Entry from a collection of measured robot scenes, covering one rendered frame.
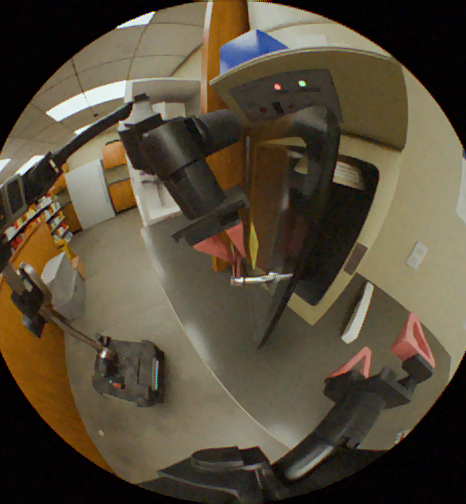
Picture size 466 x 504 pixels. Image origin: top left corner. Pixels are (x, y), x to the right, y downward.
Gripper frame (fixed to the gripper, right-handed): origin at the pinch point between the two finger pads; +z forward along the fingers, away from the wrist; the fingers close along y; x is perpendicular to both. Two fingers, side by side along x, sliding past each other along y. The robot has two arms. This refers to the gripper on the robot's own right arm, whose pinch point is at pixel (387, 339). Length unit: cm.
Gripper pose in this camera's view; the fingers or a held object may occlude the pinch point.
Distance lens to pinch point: 24.9
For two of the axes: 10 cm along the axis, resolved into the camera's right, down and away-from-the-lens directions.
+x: -6.2, -4.9, 6.1
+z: 7.8, -3.8, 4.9
